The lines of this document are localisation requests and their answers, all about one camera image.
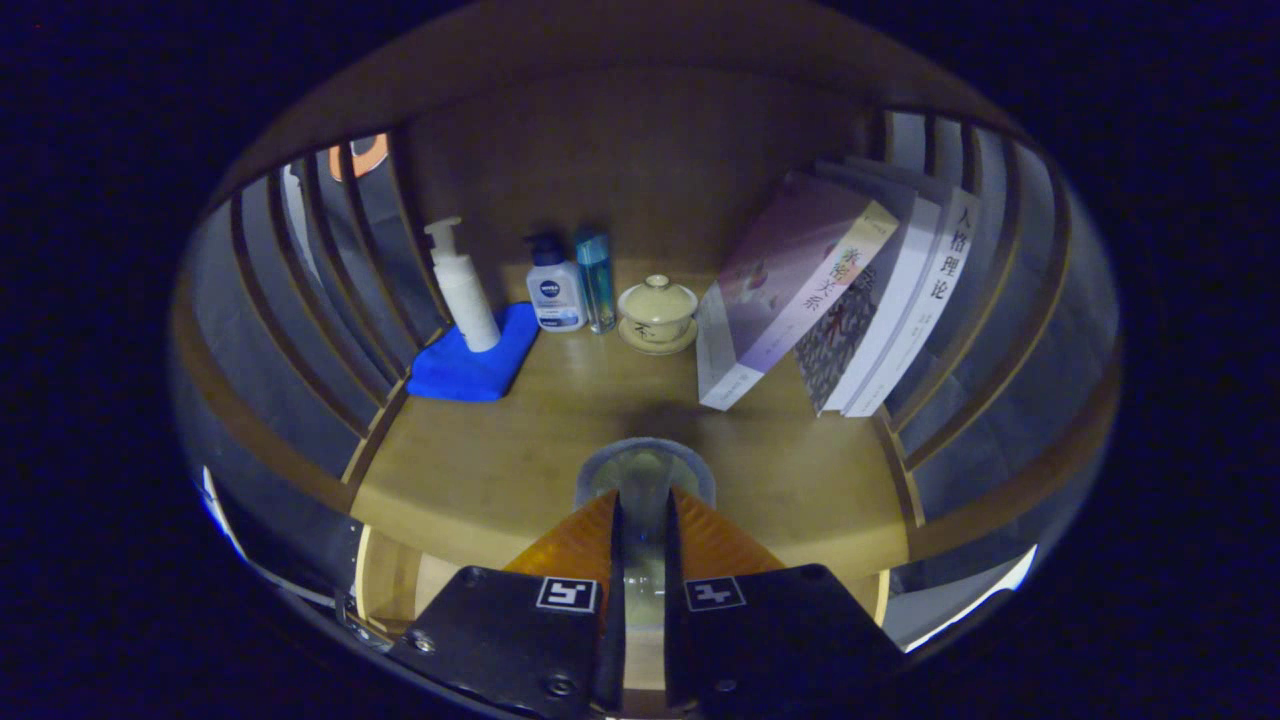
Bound wooden countertop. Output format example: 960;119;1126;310
350;300;911;601

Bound white book black characters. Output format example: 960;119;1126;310
843;155;983;419

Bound clear round glass dish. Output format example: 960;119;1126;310
573;437;717;633

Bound white lotion bottle blue cap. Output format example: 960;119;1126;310
524;232;588;333

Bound blue cloth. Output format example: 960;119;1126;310
406;302;541;403

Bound wooden cabinet with slatted shelf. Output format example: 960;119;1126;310
168;0;1126;661

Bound white pump bottle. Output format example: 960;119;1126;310
423;216;501;353

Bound slim teal bottle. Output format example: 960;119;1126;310
574;231;617;335

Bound dark patterned cover book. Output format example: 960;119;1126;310
793;160;943;416

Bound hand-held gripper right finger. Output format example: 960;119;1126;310
662;485;906;716

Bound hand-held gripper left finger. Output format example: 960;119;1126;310
385;488;626;719

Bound pink purple book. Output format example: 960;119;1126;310
696;170;901;412

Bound cream lidded tea cup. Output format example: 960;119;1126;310
616;274;700;356

